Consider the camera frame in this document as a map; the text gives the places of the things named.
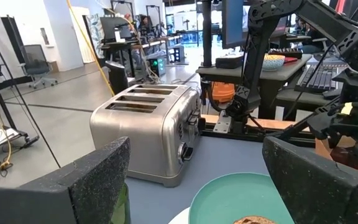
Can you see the wooden board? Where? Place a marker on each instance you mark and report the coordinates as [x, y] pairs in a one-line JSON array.
[[272, 124]]

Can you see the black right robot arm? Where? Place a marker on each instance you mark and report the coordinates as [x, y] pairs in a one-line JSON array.
[[256, 62]]

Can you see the computer case green light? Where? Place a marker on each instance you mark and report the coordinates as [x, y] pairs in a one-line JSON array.
[[157, 65]]

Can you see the black bin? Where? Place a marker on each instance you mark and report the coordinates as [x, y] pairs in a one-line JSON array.
[[117, 77]]

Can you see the stainless steel four-slot toaster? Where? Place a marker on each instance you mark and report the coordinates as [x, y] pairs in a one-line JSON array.
[[141, 130]]

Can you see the brown toast slice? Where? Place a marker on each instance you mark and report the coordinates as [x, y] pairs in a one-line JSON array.
[[253, 221]]

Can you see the black pole stand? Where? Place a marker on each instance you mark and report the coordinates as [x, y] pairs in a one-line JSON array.
[[2, 102]]

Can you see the low grey desk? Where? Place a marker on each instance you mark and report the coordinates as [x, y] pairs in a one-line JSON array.
[[306, 99]]

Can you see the grey office chair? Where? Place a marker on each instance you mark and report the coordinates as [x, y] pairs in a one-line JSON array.
[[36, 62]]

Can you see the black monitor pole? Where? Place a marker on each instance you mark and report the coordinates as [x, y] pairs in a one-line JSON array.
[[207, 34]]

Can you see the patterned ceramic bowl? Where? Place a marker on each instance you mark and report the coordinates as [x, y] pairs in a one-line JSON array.
[[273, 62]]

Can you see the black keyboard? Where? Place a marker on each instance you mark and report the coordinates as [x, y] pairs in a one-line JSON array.
[[319, 77]]

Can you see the black box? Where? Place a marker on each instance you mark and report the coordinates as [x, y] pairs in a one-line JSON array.
[[228, 61]]

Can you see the blue screen monitor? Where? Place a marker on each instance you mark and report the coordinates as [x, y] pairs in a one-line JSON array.
[[233, 21]]

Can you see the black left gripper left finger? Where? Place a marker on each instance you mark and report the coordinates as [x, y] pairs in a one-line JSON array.
[[57, 196]]

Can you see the teal shallow plate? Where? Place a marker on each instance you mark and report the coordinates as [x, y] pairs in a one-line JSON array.
[[235, 199]]

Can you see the orange plastic case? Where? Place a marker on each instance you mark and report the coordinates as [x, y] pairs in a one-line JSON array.
[[224, 91]]

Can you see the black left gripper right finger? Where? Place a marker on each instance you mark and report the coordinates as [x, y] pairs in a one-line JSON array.
[[322, 193]]

